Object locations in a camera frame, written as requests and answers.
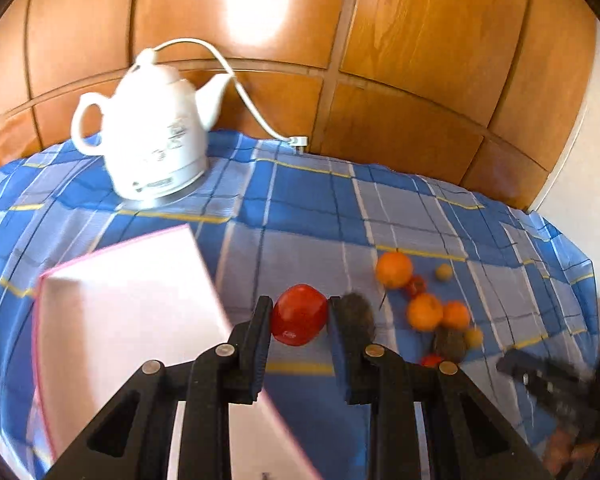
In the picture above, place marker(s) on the white tray with pink rim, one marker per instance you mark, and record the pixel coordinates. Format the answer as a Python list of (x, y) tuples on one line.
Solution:
[(100, 317)]

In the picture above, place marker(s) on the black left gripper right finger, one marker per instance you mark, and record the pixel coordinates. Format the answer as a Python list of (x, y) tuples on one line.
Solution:
[(431, 419)]

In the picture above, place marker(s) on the blue plaid tablecloth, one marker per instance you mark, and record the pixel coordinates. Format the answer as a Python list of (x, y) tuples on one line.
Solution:
[(265, 219)]

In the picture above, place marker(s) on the white ceramic electric kettle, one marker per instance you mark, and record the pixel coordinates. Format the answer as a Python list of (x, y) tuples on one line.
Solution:
[(153, 131)]

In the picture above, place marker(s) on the orange mandarin with stem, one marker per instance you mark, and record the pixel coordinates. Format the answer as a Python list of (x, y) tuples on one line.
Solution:
[(394, 270)]

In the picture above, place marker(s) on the wooden wardrobe panels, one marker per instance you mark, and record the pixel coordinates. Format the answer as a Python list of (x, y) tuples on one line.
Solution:
[(479, 93)]

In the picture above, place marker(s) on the small yellow-green longan fruit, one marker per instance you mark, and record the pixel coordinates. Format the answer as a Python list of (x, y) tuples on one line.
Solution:
[(444, 272)]

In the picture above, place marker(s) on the small red tomato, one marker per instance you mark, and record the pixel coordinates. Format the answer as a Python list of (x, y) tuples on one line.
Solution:
[(298, 316), (416, 286)]

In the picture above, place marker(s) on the person's right hand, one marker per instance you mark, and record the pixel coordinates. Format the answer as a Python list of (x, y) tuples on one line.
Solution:
[(564, 458)]

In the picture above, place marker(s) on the dark brown passion fruit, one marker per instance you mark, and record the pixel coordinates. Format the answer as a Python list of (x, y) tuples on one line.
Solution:
[(449, 344), (358, 316)]

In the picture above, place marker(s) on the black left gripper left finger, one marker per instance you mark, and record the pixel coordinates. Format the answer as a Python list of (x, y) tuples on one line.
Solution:
[(131, 436)]

